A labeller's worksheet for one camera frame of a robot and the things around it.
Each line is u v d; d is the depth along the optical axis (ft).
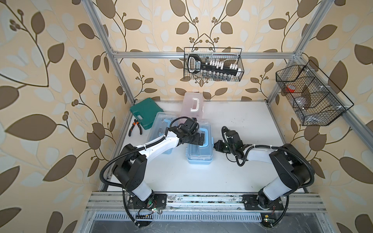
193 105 3.37
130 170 1.44
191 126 2.20
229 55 2.99
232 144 2.37
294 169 1.50
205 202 2.47
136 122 3.51
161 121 3.23
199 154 2.75
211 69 2.78
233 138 2.37
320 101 2.34
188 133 2.18
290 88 2.64
